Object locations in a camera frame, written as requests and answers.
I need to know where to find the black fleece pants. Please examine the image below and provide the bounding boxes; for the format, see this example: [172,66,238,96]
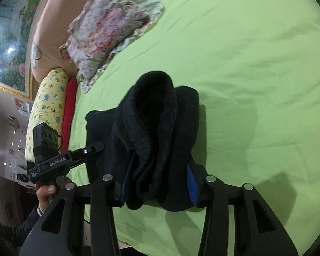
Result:
[85,71,199,211]

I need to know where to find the dark sleeved forearm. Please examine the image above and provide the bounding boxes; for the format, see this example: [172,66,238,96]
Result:
[0,206,44,255]

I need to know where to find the person's left hand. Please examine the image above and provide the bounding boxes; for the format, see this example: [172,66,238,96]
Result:
[36,177,72,217]

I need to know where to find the yellow cartoon print bolster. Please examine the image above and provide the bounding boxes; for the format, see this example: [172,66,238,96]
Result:
[25,68,69,162]

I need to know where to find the red plush pillow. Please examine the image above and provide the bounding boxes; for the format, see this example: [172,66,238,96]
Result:
[61,78,77,153]

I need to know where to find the green bed sheet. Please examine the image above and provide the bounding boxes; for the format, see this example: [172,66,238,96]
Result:
[69,0,320,255]

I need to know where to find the pink padded headboard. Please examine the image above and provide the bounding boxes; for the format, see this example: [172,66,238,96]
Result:
[30,0,87,83]

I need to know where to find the floral print blanket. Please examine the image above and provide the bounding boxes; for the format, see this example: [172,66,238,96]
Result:
[58,0,165,93]

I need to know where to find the gold framed landscape painting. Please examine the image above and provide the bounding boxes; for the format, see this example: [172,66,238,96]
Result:
[0,0,47,100]

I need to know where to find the black camera module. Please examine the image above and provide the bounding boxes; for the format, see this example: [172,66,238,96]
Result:
[33,122,59,164]

